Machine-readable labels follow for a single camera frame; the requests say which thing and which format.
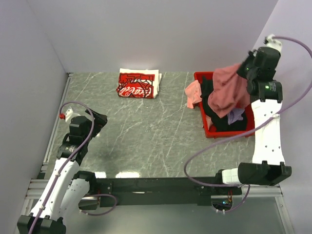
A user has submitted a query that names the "dusty rose t-shirt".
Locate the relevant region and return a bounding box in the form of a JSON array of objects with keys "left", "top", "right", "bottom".
[{"left": 208, "top": 63, "right": 250, "bottom": 118}]

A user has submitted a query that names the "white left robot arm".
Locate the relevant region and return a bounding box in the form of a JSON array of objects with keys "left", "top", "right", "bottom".
[{"left": 17, "top": 110, "right": 108, "bottom": 234}]

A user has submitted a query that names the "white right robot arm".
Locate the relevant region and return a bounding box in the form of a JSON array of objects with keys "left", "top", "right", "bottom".
[{"left": 214, "top": 46, "right": 292, "bottom": 195}]

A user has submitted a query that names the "folded red white Coca-Cola shirt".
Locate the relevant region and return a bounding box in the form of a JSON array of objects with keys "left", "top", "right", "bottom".
[{"left": 116, "top": 68, "right": 162, "bottom": 99}]

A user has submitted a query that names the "lavender shirt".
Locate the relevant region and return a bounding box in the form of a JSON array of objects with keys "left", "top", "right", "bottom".
[{"left": 227, "top": 108, "right": 245, "bottom": 125}]

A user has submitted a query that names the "black shirt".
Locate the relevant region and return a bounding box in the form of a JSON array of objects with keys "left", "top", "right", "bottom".
[{"left": 202, "top": 78, "right": 247, "bottom": 132}]

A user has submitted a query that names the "light salmon pink shirt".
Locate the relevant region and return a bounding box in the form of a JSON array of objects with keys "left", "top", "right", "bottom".
[{"left": 184, "top": 80, "right": 213, "bottom": 129}]

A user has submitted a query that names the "red plastic bin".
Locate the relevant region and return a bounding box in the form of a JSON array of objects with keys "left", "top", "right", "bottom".
[{"left": 194, "top": 72, "right": 254, "bottom": 138}]

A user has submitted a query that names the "black base crossbar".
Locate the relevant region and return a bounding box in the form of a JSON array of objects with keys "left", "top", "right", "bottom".
[{"left": 87, "top": 177, "right": 242, "bottom": 206}]

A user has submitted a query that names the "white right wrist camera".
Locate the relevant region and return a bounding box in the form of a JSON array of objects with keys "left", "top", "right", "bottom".
[{"left": 264, "top": 34, "right": 282, "bottom": 53}]

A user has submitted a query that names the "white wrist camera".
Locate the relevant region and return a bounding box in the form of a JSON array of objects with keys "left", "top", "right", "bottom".
[
  {"left": 59, "top": 107, "right": 80, "bottom": 122},
  {"left": 264, "top": 34, "right": 282, "bottom": 53}
]

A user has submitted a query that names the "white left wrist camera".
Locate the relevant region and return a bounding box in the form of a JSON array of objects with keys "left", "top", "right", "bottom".
[{"left": 59, "top": 107, "right": 80, "bottom": 122}]

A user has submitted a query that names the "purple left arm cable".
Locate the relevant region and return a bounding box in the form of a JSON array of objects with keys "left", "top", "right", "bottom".
[{"left": 29, "top": 101, "right": 118, "bottom": 234}]

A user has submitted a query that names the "aluminium rail frame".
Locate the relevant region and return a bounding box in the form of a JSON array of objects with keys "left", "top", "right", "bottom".
[{"left": 23, "top": 72, "right": 288, "bottom": 234}]

